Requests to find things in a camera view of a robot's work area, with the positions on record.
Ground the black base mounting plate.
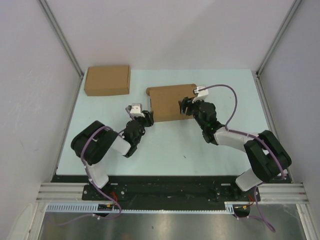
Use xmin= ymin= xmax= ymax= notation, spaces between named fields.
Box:
xmin=82 ymin=175 xmax=261 ymax=202

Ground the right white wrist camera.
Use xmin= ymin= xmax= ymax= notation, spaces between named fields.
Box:
xmin=192 ymin=85 xmax=209 ymax=103

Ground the front aluminium extrusion rail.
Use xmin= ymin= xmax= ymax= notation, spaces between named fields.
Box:
xmin=36 ymin=183 xmax=309 ymax=204

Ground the brown cardboard box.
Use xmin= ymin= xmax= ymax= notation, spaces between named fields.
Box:
xmin=84 ymin=65 xmax=131 ymax=97

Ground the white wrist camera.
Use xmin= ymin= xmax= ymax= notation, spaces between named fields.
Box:
xmin=192 ymin=85 xmax=209 ymax=103
xmin=125 ymin=103 xmax=145 ymax=119

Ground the left aluminium frame post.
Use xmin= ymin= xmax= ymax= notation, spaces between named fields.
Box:
xmin=36 ymin=0 xmax=84 ymax=78

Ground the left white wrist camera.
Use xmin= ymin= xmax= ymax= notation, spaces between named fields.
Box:
xmin=125 ymin=103 xmax=145 ymax=119

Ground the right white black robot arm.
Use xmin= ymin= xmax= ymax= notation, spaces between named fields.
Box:
xmin=178 ymin=97 xmax=292 ymax=201

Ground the right aluminium frame post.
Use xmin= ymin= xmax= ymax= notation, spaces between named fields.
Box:
xmin=255 ymin=0 xmax=304 ymax=76

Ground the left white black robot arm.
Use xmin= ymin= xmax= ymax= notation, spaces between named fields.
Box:
xmin=70 ymin=110 xmax=154 ymax=200

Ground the white slotted cable duct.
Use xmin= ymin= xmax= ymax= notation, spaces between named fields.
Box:
xmin=46 ymin=202 xmax=234 ymax=215

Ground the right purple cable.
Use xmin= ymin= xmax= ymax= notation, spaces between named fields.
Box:
xmin=198 ymin=84 xmax=287 ymax=233

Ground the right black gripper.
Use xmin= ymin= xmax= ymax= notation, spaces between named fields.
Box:
xmin=178 ymin=95 xmax=207 ymax=130

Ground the aluminium frame post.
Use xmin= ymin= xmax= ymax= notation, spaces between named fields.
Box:
xmin=255 ymin=0 xmax=304 ymax=76
xmin=36 ymin=0 xmax=84 ymax=78

